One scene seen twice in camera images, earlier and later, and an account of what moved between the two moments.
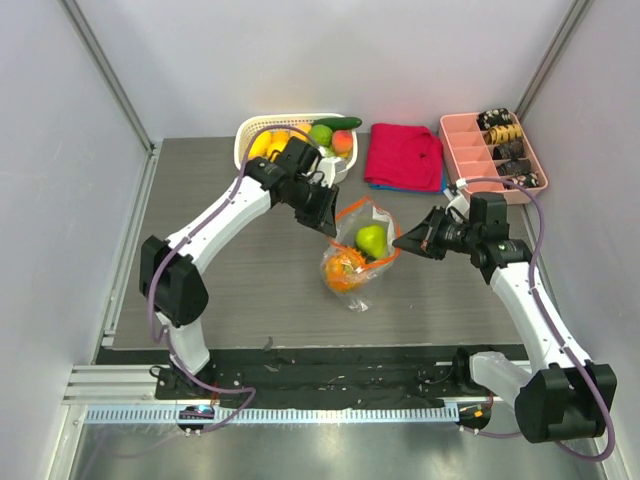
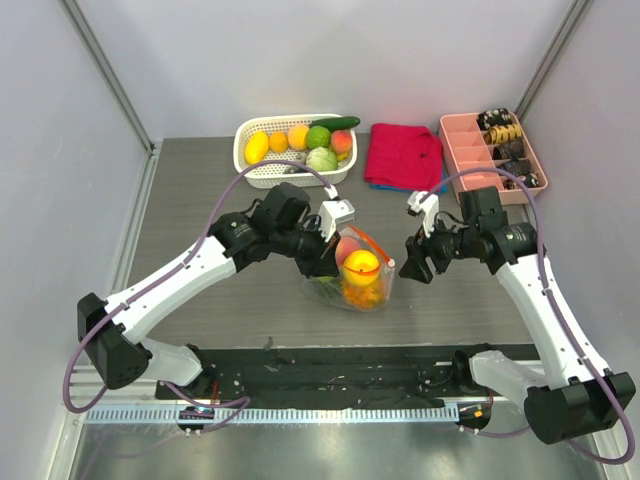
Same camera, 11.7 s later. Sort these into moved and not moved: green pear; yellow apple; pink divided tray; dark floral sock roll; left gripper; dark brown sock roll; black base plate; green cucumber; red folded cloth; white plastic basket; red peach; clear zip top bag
Moved: yellow apple; left gripper; clear zip top bag; green pear
Not moved: pink divided tray; white plastic basket; dark brown sock roll; red peach; red folded cloth; green cucumber; dark floral sock roll; black base plate
